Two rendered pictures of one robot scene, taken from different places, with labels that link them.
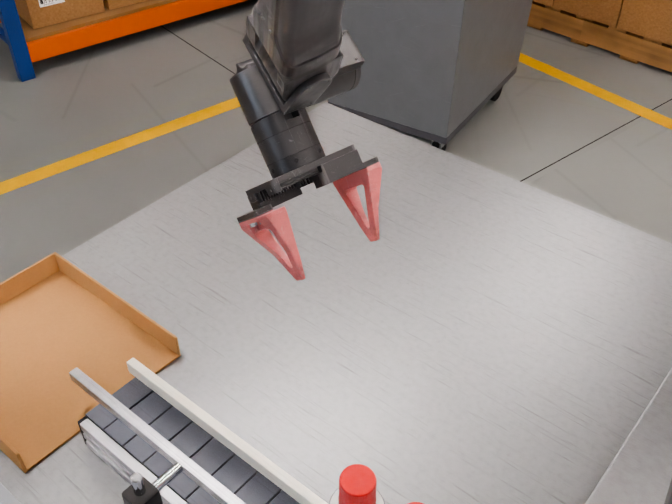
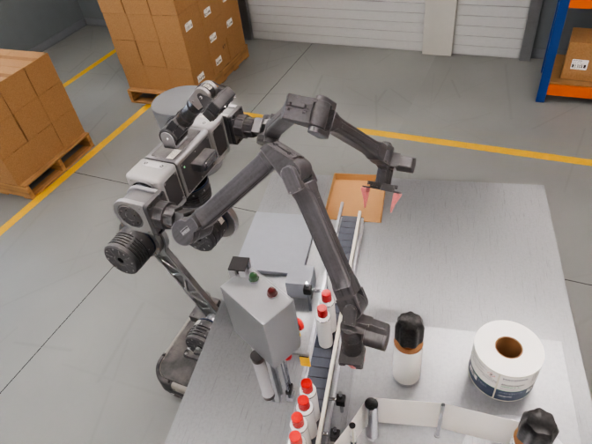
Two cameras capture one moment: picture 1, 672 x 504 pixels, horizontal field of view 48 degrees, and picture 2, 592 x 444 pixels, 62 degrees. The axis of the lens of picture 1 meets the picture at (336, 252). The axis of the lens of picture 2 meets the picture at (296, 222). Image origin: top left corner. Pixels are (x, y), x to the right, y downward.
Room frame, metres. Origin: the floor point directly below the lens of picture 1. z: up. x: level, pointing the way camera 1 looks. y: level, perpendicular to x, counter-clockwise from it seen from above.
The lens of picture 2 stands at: (-0.20, -1.14, 2.39)
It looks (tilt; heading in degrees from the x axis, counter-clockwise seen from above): 42 degrees down; 68
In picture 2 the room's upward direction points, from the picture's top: 8 degrees counter-clockwise
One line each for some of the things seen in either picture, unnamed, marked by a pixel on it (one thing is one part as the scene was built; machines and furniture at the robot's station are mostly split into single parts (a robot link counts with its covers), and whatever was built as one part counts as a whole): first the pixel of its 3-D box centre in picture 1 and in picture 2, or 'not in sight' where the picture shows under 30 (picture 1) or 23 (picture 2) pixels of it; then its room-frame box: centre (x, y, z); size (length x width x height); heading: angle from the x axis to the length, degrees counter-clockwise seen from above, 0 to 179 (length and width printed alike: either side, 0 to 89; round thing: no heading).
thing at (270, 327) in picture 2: not in sight; (262, 315); (-0.03, -0.37, 1.38); 0.17 x 0.10 x 0.19; 105
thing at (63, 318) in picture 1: (41, 348); (356, 196); (0.74, 0.43, 0.85); 0.30 x 0.26 x 0.04; 50
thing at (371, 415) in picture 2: not in sight; (371, 418); (0.17, -0.57, 0.97); 0.05 x 0.05 x 0.19
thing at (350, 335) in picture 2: not in sight; (353, 331); (0.18, -0.46, 1.27); 0.07 x 0.06 x 0.07; 129
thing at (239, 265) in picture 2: not in sight; (260, 340); (-0.03, -0.28, 1.16); 0.04 x 0.04 x 0.67; 50
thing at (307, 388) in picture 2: not in sight; (309, 400); (0.04, -0.43, 0.98); 0.05 x 0.05 x 0.20
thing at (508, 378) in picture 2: not in sight; (504, 359); (0.63, -0.61, 0.95); 0.20 x 0.20 x 0.14
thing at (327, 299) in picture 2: not in sight; (328, 311); (0.25, -0.17, 0.98); 0.05 x 0.05 x 0.20
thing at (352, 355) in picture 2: not in sight; (351, 344); (0.18, -0.46, 1.21); 0.10 x 0.07 x 0.07; 50
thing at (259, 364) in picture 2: not in sight; (262, 376); (-0.07, -0.40, 1.18); 0.04 x 0.04 x 0.21
